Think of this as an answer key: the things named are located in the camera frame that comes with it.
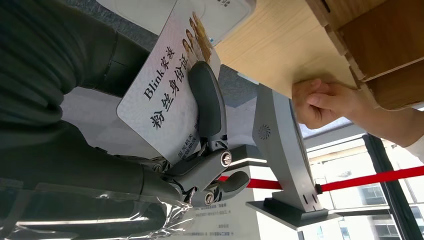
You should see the person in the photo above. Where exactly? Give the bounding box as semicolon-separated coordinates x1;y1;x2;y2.
291;78;424;164

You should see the clear plastic film wrap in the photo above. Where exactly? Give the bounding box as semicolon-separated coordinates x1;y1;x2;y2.
0;180;194;240

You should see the grey kiosk stand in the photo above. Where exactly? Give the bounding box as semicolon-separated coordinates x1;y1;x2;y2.
246;82;343;231

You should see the long red band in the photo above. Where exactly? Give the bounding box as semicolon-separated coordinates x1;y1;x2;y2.
216;165;424;194

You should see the dark platform with light strip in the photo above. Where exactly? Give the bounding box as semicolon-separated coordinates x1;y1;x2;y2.
226;144;268;174

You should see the wooden compartment tray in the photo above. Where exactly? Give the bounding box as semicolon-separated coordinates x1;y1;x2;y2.
304;0;424;112

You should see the white printed notice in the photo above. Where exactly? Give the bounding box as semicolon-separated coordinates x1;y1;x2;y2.
190;200;235;238

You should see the black window frame post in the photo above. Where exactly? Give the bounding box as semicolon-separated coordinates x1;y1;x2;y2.
361;133;424;240

